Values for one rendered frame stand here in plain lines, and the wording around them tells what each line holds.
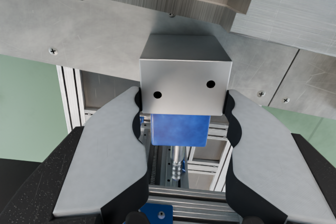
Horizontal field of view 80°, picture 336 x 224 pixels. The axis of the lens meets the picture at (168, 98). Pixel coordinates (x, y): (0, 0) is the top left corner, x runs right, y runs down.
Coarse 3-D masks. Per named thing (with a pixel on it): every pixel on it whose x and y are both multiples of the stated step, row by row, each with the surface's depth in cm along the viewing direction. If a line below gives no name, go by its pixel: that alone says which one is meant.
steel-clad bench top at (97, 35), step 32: (0, 0) 14; (32, 0) 14; (64, 0) 14; (96, 0) 14; (0, 32) 16; (32, 32) 16; (64, 32) 16; (96, 32) 15; (128, 32) 15; (160, 32) 15; (192, 32) 15; (224, 32) 15; (64, 64) 17; (96, 64) 17; (128, 64) 17; (256, 64) 16; (288, 64) 16; (320, 64) 16; (256, 96) 18; (288, 96) 18; (320, 96) 18
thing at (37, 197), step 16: (80, 128) 8; (64, 144) 8; (48, 160) 7; (64, 160) 7; (32, 176) 6; (48, 176) 6; (64, 176) 6; (16, 192) 6; (32, 192) 6; (48, 192) 6; (16, 208) 6; (32, 208) 6; (48, 208) 6
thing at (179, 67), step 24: (144, 48) 12; (168, 48) 12; (192, 48) 12; (216, 48) 12; (144, 72) 11; (168, 72) 11; (192, 72) 11; (216, 72) 11; (144, 96) 12; (168, 96) 12; (192, 96) 12; (216, 96) 12; (168, 120) 14; (192, 120) 14; (168, 144) 16; (192, 144) 16
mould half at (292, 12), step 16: (256, 0) 6; (272, 0) 6; (288, 0) 6; (304, 0) 6; (320, 0) 6; (240, 16) 6; (256, 16) 6; (272, 16) 6; (288, 16) 6; (304, 16) 6; (320, 16) 6; (240, 32) 6; (256, 32) 6; (272, 32) 6; (288, 32) 6; (304, 32) 6; (320, 32) 6; (304, 48) 7; (320, 48) 7
